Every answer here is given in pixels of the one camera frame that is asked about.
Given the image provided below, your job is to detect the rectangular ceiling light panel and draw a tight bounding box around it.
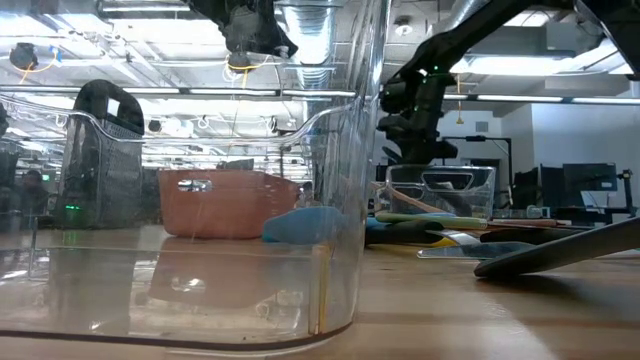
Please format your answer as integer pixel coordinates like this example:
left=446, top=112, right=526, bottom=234
left=449, top=52, right=634, bottom=77

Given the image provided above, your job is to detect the yellow hanging cord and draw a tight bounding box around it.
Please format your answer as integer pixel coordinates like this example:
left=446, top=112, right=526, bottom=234
left=453, top=73, right=464, bottom=126

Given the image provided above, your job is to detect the silver ribbed ceiling duct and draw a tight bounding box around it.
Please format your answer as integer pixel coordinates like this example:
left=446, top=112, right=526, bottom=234
left=273, top=0, right=346, bottom=104
left=434, top=0, right=501, bottom=39

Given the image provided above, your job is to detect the black background stand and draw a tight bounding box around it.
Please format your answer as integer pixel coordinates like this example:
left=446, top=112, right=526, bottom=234
left=617, top=168, right=637, bottom=217

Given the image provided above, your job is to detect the black plastic spoon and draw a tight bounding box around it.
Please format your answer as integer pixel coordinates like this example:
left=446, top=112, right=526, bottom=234
left=427, top=180, right=489, bottom=221

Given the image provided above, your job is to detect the rectangular black spatula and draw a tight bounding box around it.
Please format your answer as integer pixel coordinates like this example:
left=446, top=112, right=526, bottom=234
left=363, top=215, right=640, bottom=279

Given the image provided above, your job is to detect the person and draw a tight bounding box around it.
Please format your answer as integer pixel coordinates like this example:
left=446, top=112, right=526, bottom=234
left=298, top=179, right=316, bottom=207
left=13, top=168, right=51, bottom=217

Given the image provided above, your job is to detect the black background gantry frame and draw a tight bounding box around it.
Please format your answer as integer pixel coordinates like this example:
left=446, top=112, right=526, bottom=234
left=441, top=135, right=514, bottom=201

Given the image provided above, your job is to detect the background computer monitor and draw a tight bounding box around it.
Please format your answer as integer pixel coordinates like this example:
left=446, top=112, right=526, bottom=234
left=562, top=162, right=619, bottom=194

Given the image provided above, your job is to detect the black ceiling dome device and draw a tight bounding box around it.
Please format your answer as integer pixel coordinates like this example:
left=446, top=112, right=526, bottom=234
left=226, top=49, right=252, bottom=71
left=8, top=42, right=40, bottom=71

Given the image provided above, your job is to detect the long ceiling light strip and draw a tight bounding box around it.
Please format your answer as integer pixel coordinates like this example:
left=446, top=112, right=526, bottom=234
left=0, top=84, right=640, bottom=105

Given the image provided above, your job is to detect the orange plastic bin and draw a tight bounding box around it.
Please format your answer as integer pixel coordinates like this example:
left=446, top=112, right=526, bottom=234
left=157, top=168, right=302, bottom=240

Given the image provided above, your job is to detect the dark background desk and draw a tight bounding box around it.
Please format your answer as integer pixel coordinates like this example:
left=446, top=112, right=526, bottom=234
left=492, top=204, right=640, bottom=226

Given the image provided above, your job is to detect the dark brown wooden spoon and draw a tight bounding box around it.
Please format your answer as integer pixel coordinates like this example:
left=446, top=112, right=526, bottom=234
left=487, top=217, right=561, bottom=229

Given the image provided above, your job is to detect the large clear plastic bin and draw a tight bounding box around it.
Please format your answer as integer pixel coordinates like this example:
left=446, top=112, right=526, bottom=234
left=0, top=0, right=392, bottom=359

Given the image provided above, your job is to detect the black monitor back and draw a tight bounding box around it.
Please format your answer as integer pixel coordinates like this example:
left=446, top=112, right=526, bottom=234
left=512, top=166, right=564, bottom=210

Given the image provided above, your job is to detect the large blue silicone spoon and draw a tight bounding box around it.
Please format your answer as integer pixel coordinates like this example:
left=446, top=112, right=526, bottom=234
left=261, top=205, right=456, bottom=246

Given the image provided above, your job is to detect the small clear plastic bin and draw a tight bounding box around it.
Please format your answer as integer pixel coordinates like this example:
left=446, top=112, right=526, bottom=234
left=383, top=164, right=497, bottom=222

